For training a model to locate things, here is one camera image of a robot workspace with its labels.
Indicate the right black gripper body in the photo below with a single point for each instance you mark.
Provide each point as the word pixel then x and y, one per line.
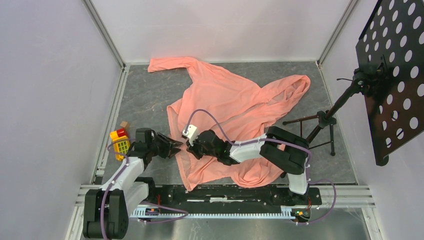
pixel 198 151

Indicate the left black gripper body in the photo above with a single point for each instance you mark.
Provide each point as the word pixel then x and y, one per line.
pixel 162 146

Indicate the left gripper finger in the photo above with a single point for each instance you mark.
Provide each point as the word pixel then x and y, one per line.
pixel 169 152
pixel 167 142

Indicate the salmon pink zip jacket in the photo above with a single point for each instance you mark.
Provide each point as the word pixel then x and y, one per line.
pixel 232 106

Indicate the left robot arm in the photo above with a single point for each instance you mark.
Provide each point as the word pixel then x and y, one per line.
pixel 107 209

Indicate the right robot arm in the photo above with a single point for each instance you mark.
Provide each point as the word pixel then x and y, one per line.
pixel 284 149

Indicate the yellow red toy block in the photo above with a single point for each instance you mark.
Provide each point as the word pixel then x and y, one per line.
pixel 120 143

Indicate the small wooden cube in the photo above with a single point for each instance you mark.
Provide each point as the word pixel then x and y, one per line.
pixel 125 125

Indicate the black perforated stand plate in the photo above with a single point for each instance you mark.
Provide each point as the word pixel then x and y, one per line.
pixel 390 51

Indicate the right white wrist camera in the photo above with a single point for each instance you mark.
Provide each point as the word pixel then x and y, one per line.
pixel 190 133

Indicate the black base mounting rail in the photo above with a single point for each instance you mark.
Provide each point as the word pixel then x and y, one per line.
pixel 231 199

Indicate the white toothed cable track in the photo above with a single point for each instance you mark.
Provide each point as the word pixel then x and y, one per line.
pixel 148 212

